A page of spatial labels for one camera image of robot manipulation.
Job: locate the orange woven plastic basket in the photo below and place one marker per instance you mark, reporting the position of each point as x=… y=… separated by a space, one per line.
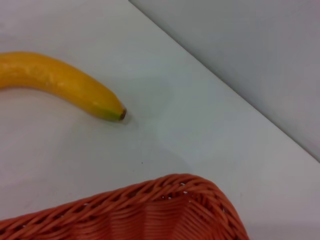
x=150 y=215

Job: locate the yellow banana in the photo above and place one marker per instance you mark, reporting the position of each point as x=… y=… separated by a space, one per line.
x=62 y=76

